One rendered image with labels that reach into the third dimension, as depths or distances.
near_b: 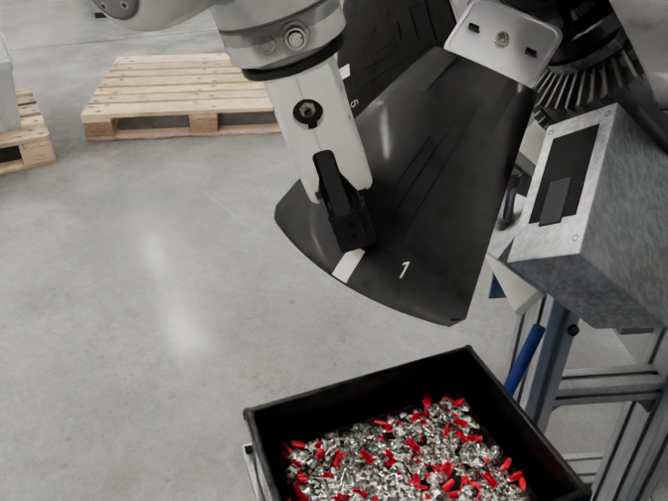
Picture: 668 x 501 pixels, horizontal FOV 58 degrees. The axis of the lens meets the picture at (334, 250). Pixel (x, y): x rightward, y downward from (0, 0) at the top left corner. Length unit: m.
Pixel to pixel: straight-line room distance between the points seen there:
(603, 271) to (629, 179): 0.09
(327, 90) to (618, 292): 0.29
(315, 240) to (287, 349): 1.31
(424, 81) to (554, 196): 0.15
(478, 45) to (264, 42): 0.25
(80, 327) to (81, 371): 0.20
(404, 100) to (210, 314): 1.52
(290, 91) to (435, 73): 0.20
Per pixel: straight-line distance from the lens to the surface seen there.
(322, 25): 0.41
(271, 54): 0.41
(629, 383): 1.05
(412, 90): 0.57
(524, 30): 0.60
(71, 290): 2.24
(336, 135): 0.41
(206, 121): 3.22
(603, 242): 0.52
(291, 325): 1.92
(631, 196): 0.56
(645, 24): 0.37
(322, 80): 0.40
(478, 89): 0.56
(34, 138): 3.13
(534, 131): 0.87
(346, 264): 0.52
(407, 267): 0.50
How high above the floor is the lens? 1.27
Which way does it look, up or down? 34 degrees down
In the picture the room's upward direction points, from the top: straight up
